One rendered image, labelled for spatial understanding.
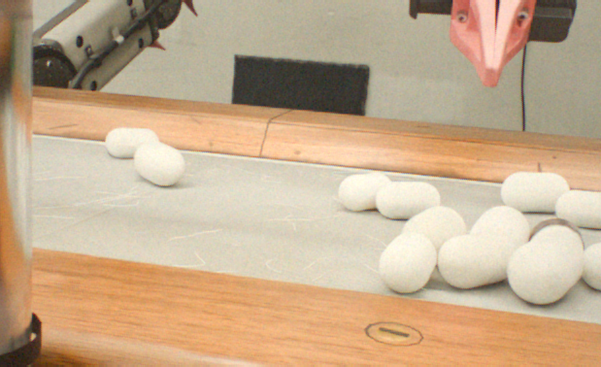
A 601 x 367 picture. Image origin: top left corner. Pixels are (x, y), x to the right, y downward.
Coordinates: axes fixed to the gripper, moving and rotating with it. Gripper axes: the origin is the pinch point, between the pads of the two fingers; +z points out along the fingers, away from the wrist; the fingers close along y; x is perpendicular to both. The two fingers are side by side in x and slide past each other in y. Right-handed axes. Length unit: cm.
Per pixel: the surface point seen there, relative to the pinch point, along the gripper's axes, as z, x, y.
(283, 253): 15.9, -3.7, -8.0
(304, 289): 22.5, -12.5, -5.3
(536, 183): 5.5, 2.8, 2.8
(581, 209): 7.6, 1.9, 4.7
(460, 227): 13.7, -3.7, -1.3
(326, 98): -136, 138, -38
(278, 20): -153, 121, -56
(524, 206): 6.5, 3.6, 2.3
